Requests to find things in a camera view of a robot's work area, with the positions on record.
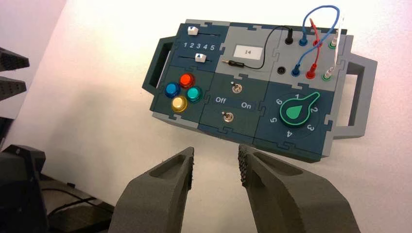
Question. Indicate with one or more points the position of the teal round push button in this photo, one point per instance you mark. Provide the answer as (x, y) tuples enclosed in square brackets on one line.
[(194, 94)]

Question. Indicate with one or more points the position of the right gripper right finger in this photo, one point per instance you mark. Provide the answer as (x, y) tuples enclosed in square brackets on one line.
[(289, 202)]

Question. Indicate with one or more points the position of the metal toggle switch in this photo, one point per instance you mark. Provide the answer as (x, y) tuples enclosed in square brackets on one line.
[(236, 88), (227, 117)]

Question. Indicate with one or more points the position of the red round push button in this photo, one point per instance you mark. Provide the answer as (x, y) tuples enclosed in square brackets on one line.
[(186, 80)]

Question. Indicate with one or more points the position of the green rotary knob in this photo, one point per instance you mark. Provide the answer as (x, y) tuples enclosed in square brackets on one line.
[(294, 112)]

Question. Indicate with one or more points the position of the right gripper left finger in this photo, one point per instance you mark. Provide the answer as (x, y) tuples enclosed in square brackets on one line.
[(154, 199)]

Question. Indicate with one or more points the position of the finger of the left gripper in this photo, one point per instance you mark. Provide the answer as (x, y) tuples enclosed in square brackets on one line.
[(11, 61), (11, 87)]

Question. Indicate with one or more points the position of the yellow round push button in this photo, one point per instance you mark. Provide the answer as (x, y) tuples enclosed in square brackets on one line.
[(179, 104)]

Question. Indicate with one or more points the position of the blue grey task board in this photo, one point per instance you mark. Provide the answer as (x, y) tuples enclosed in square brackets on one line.
[(244, 106)]

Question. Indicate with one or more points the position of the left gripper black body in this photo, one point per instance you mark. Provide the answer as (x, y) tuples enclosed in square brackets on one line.
[(4, 130)]

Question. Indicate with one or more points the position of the white slider knob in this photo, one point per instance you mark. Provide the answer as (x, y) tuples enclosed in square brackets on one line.
[(192, 31), (200, 58)]

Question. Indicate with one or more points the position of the blue round push button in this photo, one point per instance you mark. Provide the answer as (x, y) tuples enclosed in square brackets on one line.
[(172, 90)]

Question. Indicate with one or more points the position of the white number label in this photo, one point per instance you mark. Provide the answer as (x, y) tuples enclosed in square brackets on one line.
[(248, 52)]

